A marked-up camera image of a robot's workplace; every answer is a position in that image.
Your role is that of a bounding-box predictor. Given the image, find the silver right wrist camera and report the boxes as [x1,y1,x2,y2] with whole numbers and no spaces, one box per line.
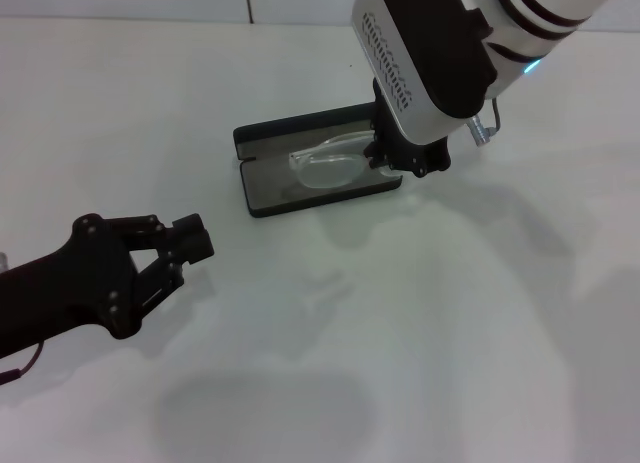
[351,0,497,146]

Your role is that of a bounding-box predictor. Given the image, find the right gripper cable with plugs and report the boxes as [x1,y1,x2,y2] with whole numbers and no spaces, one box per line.
[466,96,504,146]

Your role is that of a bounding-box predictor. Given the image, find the clear white glasses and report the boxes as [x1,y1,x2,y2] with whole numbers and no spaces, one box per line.
[288,131,397,191]

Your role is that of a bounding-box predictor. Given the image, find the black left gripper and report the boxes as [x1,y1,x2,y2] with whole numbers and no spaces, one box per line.
[0,211,217,363]

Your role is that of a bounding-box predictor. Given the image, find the black glasses case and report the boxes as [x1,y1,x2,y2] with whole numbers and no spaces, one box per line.
[232,101,404,219]

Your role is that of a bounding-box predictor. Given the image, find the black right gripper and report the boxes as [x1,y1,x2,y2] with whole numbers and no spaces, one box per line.
[363,76,452,180]

